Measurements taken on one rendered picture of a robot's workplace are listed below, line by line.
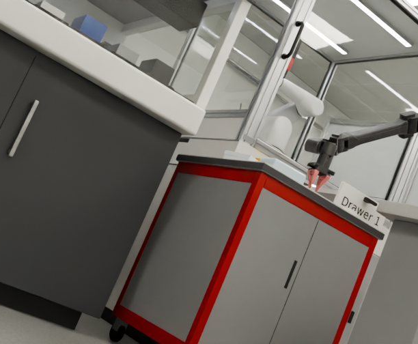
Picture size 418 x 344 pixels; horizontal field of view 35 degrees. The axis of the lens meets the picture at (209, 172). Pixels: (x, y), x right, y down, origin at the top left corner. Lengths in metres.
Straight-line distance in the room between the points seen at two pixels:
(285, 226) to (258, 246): 0.13
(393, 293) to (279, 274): 0.46
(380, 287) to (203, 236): 0.63
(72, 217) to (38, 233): 0.13
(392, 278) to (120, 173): 1.00
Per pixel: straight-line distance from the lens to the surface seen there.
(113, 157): 2.37
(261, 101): 2.90
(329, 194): 2.81
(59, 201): 2.31
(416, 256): 1.98
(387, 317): 1.97
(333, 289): 2.45
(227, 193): 2.28
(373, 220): 2.89
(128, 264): 3.18
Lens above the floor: 0.30
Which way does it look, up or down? 10 degrees up
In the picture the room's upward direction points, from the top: 23 degrees clockwise
